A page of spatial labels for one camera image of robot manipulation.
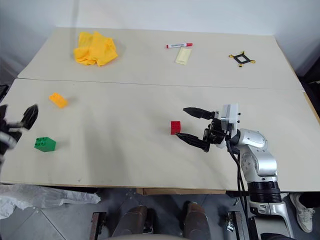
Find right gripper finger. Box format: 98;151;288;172
182;107;221;120
174;132;211;154

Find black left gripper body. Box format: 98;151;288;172
0;118;24;141

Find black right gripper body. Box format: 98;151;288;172
203;116;230;149

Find red toy brick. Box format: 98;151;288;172
170;120;182;136

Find green toy brick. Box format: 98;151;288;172
34;136;57;153

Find orange toy brick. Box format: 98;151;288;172
48;92;69;109

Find cream flat packet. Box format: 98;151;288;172
174;47;193;66

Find red whiteboard marker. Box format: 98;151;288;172
165;42;194;50

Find clear crumpled plastic bag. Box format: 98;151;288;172
0;183;101;220

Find brown rounded shape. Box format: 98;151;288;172
111;205;149;238
181;201;210;238

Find yellow crumpled cloth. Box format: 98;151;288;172
72;30;119;67

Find dark object beside table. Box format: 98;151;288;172
299;59;320;118

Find white sneaker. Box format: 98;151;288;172
289;193;316;234

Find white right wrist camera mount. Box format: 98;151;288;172
219;103;241;136

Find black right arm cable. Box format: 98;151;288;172
224;129;251;226

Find black yellow square frame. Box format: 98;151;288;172
228;50;256;68

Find black metal bracket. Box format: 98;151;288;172
226;210;243;240
90;211;108;240

